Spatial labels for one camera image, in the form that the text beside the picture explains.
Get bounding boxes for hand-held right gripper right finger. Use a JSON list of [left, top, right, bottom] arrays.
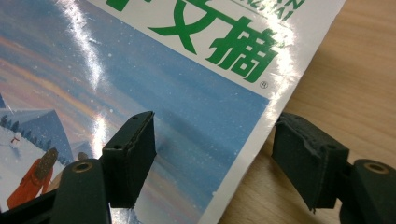
[[271, 111, 350, 213]]

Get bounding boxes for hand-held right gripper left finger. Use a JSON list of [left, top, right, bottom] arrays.
[[101, 110, 158, 209]]

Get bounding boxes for snowy scene magazine white border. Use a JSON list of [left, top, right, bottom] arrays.
[[0, 0, 347, 224]]

